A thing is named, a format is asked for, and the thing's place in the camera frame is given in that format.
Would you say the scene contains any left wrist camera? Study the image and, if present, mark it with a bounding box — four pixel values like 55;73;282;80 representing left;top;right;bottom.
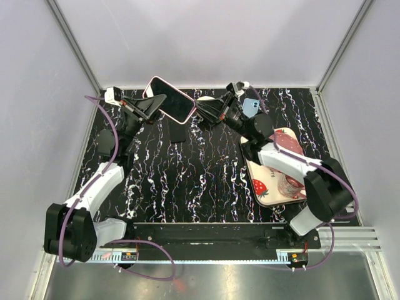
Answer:
104;87;123;106

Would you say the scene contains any control board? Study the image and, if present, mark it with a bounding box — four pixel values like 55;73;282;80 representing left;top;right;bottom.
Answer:
121;251;138;262
289;252;309;264

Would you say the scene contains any pink cased phone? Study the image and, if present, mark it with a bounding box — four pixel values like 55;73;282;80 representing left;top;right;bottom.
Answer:
142;76;196;125

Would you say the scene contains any pink glass mug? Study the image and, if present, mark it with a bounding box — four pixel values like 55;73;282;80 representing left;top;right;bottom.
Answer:
277;175;306;199

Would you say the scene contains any left control board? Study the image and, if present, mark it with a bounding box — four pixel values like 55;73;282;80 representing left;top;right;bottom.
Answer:
121;251;138;262

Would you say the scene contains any strawberry pattern tray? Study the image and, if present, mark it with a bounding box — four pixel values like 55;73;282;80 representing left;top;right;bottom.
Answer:
242;127;309;207

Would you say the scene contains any black smartphone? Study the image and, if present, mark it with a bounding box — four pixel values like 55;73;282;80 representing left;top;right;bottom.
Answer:
168;120;186;144

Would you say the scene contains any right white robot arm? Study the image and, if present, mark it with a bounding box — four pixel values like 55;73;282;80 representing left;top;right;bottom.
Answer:
196;92;356;248

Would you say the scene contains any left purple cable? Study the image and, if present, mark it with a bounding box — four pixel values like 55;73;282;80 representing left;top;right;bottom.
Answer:
57;94;176;280

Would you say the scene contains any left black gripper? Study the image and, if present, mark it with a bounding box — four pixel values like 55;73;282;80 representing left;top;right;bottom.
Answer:
117;95;170;151

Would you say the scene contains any right control board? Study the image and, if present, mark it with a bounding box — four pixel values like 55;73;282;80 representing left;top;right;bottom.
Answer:
289;252;309;264

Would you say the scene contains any purple cable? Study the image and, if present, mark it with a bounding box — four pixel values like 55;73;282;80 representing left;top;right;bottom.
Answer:
246;82;359;272
57;94;176;280

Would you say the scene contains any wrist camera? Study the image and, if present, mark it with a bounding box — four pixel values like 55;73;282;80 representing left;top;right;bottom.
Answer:
226;81;250;97
104;87;123;106

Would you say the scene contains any cream ceramic bowl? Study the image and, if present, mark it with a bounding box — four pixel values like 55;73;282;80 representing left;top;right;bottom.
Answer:
196;96;215;102

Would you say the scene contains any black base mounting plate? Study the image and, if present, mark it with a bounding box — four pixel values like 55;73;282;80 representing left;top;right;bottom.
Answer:
127;222;321;250

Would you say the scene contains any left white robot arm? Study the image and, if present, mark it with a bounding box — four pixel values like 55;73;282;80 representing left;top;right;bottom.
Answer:
44;94;167;263

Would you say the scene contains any light blue phone case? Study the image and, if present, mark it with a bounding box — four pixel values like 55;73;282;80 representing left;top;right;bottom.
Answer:
242;98;260;119

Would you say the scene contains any pink dotted plate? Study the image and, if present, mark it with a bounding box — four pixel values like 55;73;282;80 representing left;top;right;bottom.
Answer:
269;127;303;155

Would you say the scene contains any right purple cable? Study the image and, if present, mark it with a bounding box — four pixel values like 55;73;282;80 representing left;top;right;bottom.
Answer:
246;82;359;272

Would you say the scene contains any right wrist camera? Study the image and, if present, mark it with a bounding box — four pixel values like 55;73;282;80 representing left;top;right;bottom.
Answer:
226;81;250;97

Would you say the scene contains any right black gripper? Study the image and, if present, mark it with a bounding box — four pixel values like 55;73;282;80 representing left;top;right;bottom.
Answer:
189;93;253;141

